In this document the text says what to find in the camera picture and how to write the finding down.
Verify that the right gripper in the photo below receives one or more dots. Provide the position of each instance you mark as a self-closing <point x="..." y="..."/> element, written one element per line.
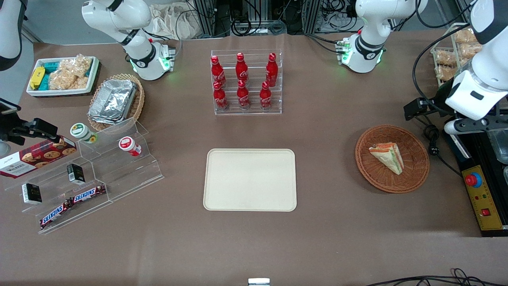
<point x="8" y="131"/>

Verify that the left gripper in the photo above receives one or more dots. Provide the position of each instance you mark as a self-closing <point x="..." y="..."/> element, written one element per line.
<point x="441" y="96"/>

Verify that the triangular sandwich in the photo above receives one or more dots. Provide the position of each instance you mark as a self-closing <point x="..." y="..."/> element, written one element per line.
<point x="387" y="157"/>

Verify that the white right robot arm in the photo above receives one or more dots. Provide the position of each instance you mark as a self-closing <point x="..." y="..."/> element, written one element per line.
<point x="131" y="24"/>

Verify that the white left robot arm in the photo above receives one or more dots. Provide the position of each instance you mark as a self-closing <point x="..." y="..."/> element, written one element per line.
<point x="369" y="35"/>

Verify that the round brown wicker basket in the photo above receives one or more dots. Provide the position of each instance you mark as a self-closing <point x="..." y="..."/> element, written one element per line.
<point x="412" y="167"/>

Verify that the oval light wicker basket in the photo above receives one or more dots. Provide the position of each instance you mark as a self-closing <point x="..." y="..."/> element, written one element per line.
<point x="137" y="103"/>

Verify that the beige rectangular tray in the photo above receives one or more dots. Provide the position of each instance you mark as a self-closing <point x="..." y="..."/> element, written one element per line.
<point x="250" y="180"/>

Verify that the red cookie box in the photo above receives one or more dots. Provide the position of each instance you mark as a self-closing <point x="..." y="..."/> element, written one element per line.
<point x="35" y="157"/>

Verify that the clear fried snack bag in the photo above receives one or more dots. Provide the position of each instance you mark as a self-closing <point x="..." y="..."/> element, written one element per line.
<point x="470" y="51"/>
<point x="445" y="73"/>
<point x="464" y="36"/>
<point x="445" y="58"/>

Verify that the white rectangular bin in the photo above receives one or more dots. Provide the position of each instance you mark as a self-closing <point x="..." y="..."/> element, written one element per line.
<point x="59" y="92"/>

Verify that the green lid yoghurt cup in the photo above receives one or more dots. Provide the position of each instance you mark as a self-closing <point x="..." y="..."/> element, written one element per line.
<point x="81" y="132"/>

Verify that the teal snack packet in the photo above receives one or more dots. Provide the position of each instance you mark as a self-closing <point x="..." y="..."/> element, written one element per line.
<point x="50" y="66"/>
<point x="45" y="81"/>

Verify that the yellow snack packet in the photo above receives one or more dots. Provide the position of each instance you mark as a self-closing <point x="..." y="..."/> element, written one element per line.
<point x="37" y="77"/>

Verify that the clear rice cracker bag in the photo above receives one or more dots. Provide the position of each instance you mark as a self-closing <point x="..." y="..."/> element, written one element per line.
<point x="65" y="81"/>
<point x="79" y="65"/>

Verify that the small black box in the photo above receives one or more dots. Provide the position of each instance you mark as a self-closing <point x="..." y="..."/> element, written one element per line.
<point x="75" y="174"/>
<point x="31" y="193"/>

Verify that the snickers chocolate bar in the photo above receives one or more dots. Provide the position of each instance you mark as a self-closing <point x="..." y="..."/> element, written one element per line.
<point x="89" y="193"/>
<point x="55" y="214"/>

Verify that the aluminium foil container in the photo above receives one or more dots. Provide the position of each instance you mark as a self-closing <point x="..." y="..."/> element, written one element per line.
<point x="113" y="101"/>

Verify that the red emergency stop button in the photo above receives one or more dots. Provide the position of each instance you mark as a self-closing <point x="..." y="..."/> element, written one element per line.
<point x="472" y="180"/>

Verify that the red lid yoghurt cup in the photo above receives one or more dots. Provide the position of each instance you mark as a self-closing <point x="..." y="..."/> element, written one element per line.
<point x="127" y="145"/>

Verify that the clear acrylic step display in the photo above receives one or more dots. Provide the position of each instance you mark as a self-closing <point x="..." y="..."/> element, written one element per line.
<point x="119" y="174"/>

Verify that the black machine with yellow panel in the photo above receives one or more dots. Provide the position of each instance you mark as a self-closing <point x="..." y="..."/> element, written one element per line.
<point x="482" y="198"/>

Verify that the red cola bottle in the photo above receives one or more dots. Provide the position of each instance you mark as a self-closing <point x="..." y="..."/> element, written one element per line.
<point x="220" y="97"/>
<point x="243" y="95"/>
<point x="217" y="71"/>
<point x="265" y="97"/>
<point x="241" y="69"/>
<point x="272" y="71"/>

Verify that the clear acrylic bottle rack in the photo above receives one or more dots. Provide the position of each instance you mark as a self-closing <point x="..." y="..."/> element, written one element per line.
<point x="254" y="111"/>

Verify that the beige cloth bag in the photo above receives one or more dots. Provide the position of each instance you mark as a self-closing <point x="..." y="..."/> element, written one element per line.
<point x="174" y="22"/>

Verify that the small silver white device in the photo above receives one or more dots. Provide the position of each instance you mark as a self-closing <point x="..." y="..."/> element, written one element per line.
<point x="258" y="282"/>

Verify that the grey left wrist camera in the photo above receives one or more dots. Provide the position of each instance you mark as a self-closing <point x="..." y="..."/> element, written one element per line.
<point x="472" y="125"/>

